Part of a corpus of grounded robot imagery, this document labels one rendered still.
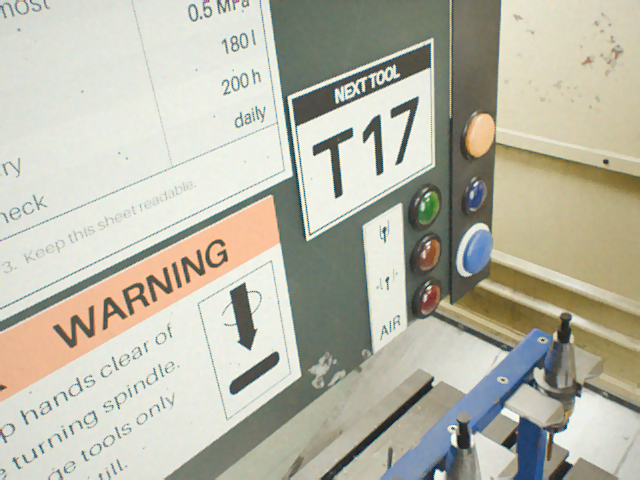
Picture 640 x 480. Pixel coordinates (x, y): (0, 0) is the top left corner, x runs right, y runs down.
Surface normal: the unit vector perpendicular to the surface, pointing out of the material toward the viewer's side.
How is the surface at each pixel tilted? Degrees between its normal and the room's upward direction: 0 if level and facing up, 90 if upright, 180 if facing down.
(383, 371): 24
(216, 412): 90
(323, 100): 90
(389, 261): 90
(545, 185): 90
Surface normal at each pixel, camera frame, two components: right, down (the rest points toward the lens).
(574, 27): -0.71, 0.43
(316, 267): 0.70, 0.31
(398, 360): -0.38, -0.60
